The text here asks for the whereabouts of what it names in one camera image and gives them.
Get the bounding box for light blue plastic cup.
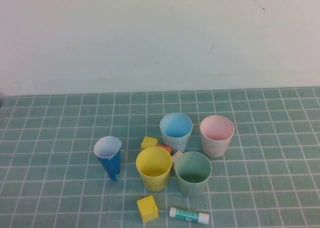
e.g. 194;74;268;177
159;112;194;154

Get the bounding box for white green glue stick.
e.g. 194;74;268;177
169;206;210;224

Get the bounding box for orange wooden cube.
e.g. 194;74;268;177
156;144;172;155

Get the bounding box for yellow plastic cup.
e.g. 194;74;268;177
135;146;173;191

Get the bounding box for pink plastic cup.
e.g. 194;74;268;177
199;115;235;158

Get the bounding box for yellow wooden cube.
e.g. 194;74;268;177
140;136;159;152
136;195;159;223

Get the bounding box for green grid cutting mat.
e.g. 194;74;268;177
0;87;320;228

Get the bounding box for cream wooden cube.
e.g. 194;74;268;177
171;150;185;166

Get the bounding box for blue paper cone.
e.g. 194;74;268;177
93;136;123;181

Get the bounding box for green plastic cup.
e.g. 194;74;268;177
174;151;213;197

